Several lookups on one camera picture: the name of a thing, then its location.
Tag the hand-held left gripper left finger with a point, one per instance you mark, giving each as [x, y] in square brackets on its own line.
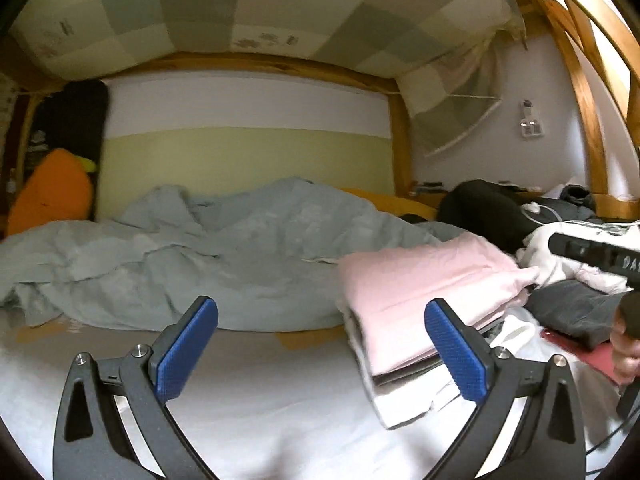
[185, 350]

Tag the checked overhead bedding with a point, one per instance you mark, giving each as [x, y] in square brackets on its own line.
[250, 10]

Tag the grey clothes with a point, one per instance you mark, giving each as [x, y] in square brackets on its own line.
[575, 310]

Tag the white wall socket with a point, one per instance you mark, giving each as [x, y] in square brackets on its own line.
[530, 122]

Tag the black garment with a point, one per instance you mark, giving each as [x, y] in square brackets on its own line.
[480, 210]

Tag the flat red item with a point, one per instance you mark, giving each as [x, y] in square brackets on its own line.
[575, 352]

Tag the person's right hand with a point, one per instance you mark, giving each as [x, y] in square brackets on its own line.
[627, 355]

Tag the white garment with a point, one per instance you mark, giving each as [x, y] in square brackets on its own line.
[550, 255]

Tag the grey-green duvet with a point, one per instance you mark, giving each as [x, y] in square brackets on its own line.
[225, 250]

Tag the orange plush pillow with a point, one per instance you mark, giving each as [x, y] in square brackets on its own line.
[52, 190]

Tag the pink printed t-shirt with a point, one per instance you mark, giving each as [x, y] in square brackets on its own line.
[430, 285]

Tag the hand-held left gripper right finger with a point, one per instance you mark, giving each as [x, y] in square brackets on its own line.
[457, 350]

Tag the sheer folded canopy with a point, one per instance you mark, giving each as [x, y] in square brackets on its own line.
[450, 105]

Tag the folded white clothes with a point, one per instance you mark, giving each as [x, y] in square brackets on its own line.
[410, 395]

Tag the wooden bed frame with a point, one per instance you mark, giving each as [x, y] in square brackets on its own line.
[585, 85]

